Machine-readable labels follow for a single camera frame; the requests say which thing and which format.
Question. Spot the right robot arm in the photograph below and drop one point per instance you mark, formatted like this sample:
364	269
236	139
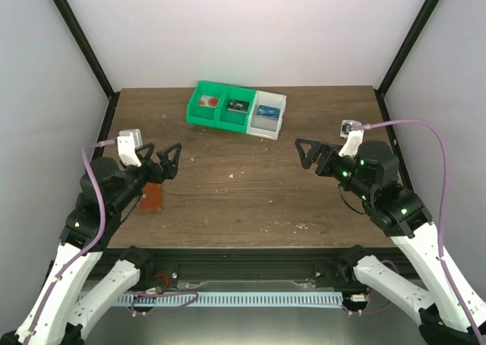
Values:
447	310

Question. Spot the black card in bin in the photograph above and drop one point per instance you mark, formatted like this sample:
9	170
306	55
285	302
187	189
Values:
239	106

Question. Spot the black aluminium frame rail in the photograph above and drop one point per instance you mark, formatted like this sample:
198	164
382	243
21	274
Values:
319	266

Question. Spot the blue VIP card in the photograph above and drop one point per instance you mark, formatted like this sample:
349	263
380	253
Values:
269	112

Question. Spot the left green storage bin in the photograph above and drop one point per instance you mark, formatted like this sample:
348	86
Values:
199	115

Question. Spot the red white card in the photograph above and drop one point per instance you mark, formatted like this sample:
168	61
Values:
208	101

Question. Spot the black frame post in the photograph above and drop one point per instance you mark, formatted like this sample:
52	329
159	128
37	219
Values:
421	19
84	46

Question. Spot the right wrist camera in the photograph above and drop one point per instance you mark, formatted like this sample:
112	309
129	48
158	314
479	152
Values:
353	136

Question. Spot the light blue slotted cable duct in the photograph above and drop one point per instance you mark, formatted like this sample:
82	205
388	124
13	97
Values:
237	299

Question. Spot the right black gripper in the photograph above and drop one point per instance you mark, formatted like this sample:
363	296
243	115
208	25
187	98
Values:
328	150

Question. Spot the middle green storage bin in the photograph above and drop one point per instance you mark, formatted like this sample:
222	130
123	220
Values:
233	121

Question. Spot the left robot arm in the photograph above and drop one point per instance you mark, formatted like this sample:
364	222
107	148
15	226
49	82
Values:
59	316

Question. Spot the white storage bin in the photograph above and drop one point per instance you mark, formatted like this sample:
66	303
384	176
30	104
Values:
263	127

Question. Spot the green storage bin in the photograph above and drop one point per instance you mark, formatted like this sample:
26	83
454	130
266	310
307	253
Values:
199	115
233	121

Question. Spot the right black frame post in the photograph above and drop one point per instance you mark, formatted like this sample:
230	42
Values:
421	19

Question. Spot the brown leather card holder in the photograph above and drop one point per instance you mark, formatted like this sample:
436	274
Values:
152	198

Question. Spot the left black frame post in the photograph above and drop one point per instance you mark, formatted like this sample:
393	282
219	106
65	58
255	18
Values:
84	46

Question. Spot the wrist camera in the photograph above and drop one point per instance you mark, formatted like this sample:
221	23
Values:
127	143
353	136

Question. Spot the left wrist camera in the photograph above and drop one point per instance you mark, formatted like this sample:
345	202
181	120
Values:
127	143

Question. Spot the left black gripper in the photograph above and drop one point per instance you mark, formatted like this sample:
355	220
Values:
170	169

